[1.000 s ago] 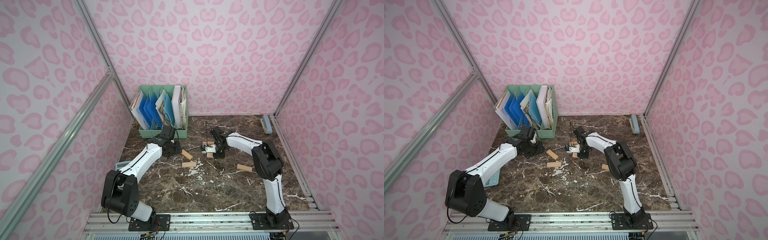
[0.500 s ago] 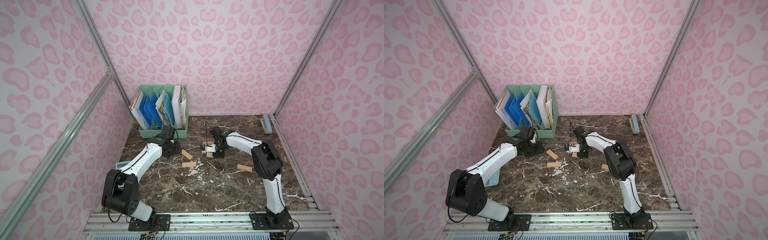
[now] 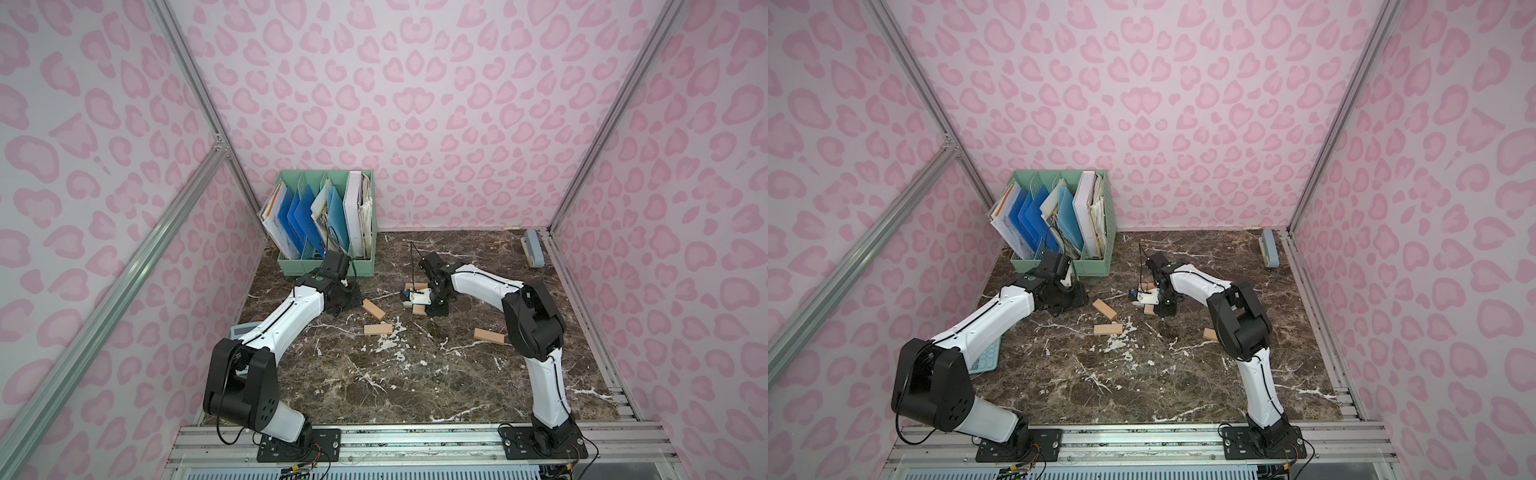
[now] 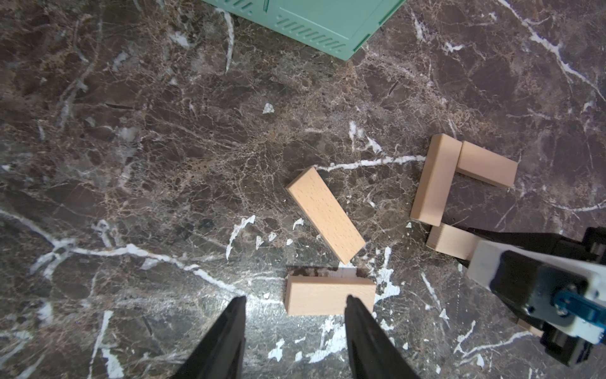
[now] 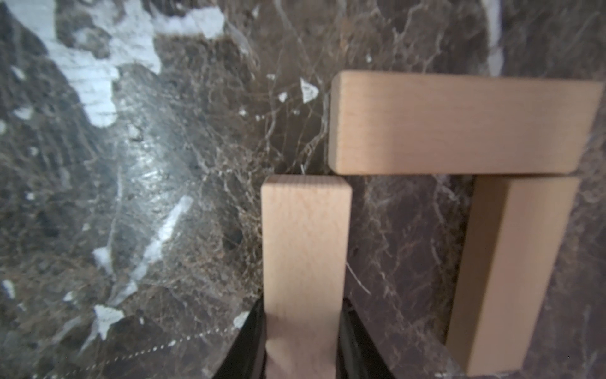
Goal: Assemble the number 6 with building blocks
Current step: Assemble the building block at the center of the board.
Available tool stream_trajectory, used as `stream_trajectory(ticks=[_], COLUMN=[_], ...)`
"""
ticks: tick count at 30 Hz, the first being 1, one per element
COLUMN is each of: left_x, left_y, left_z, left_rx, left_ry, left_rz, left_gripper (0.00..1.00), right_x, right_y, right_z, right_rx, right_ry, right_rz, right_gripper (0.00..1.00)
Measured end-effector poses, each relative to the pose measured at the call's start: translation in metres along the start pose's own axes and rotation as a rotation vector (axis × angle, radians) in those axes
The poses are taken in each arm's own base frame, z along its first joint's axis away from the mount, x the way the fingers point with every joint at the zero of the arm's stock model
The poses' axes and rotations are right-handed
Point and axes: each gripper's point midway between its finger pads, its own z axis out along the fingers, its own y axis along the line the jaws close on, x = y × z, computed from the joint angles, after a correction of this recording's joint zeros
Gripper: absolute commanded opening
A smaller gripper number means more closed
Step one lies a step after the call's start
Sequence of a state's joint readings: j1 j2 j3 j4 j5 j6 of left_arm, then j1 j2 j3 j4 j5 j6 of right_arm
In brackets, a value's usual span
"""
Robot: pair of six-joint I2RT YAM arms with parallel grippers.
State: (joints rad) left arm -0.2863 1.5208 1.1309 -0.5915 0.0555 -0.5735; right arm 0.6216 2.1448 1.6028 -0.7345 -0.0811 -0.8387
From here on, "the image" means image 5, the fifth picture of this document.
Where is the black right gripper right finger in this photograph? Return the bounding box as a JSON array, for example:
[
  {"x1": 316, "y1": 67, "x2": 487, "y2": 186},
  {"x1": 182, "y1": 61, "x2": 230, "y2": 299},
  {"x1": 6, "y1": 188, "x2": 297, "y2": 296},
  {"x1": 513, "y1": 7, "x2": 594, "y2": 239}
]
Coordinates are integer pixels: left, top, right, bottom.
[{"x1": 337, "y1": 298, "x2": 395, "y2": 379}]

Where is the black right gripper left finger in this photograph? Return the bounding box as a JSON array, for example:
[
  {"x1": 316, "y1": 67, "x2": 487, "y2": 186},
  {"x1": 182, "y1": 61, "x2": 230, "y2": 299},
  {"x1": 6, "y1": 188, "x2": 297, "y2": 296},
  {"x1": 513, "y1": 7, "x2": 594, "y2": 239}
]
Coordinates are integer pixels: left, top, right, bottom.
[{"x1": 212, "y1": 297, "x2": 267, "y2": 379}]

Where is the wooden block horizontal top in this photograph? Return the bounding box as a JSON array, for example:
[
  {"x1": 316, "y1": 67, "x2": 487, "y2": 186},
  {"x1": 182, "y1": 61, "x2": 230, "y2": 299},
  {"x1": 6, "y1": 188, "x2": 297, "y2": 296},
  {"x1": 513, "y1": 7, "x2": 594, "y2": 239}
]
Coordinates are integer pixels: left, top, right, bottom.
[{"x1": 328, "y1": 70, "x2": 604, "y2": 175}]

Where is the wooden block vertical top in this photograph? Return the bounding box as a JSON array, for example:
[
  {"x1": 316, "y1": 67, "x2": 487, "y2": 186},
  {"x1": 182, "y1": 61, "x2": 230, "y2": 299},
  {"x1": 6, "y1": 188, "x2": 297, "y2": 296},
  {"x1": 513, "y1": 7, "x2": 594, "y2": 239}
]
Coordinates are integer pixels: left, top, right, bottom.
[{"x1": 445, "y1": 175, "x2": 580, "y2": 377}]

